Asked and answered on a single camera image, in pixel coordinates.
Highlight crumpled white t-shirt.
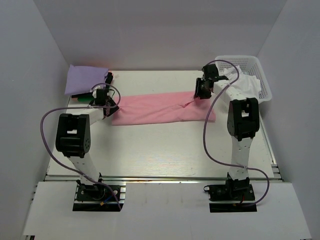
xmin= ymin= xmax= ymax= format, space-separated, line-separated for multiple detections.
xmin=220 ymin=65 xmax=262 ymax=100

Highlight folded lilac t-shirt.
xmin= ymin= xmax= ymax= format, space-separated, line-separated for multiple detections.
xmin=64 ymin=65 xmax=109 ymax=96

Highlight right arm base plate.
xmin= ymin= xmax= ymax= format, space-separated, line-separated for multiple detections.
xmin=203 ymin=184 xmax=257 ymax=213

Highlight white plastic basket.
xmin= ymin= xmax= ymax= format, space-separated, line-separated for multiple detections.
xmin=215 ymin=55 xmax=273 ymax=102

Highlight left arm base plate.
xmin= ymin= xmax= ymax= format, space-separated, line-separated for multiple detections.
xmin=72 ymin=181 xmax=125 ymax=212

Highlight aluminium table edge rail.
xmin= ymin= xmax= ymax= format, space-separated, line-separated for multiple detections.
xmin=44 ymin=174 xmax=285 ymax=185

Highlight folded black t-shirt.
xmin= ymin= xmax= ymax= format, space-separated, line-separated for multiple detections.
xmin=71 ymin=72 xmax=114 ymax=99

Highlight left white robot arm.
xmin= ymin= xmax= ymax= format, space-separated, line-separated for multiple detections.
xmin=55 ymin=87 xmax=119 ymax=200

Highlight pink t-shirt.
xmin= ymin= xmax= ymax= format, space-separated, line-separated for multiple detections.
xmin=111 ymin=91 xmax=211 ymax=126

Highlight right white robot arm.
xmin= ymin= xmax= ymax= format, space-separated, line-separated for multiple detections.
xmin=194 ymin=61 xmax=260 ymax=200

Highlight folded green t-shirt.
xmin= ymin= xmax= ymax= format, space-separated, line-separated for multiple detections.
xmin=77 ymin=96 xmax=94 ymax=103

